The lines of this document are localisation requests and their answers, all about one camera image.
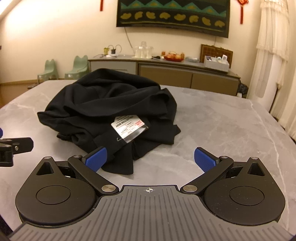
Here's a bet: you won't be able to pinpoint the white garment tag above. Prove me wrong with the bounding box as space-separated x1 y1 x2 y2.
111 115 149 144

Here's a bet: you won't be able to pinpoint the red plate of fruit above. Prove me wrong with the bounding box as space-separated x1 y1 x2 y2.
162 51 185 62

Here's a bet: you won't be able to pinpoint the grey storage box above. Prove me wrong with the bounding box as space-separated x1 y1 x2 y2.
204 55 230 72

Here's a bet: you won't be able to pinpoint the cluster of clear glass cups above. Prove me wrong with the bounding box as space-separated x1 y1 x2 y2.
133 41 154 58

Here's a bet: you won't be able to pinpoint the thin dark wall cable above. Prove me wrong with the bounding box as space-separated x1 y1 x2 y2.
125 27 133 48

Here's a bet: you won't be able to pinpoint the black bag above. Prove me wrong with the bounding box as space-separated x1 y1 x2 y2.
237 82 248 96

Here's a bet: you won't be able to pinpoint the black pants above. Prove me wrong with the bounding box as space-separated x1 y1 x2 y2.
37 68 181 175

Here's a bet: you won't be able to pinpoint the grey wooden sideboard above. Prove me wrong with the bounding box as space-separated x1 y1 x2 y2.
88 54 241 96

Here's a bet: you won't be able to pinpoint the green plastic chair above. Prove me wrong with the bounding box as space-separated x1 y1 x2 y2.
64 55 90 80
37 59 58 84

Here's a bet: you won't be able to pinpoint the dark patterned wall tapestry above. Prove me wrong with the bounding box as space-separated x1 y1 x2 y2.
116 0 231 38

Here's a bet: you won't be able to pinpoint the white lace curtain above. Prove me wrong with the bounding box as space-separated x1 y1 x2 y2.
247 0 296 139

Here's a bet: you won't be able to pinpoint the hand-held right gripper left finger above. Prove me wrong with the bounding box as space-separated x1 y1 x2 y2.
35 146 119 197

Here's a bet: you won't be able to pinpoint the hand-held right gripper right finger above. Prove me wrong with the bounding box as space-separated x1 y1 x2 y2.
180 147 266 196

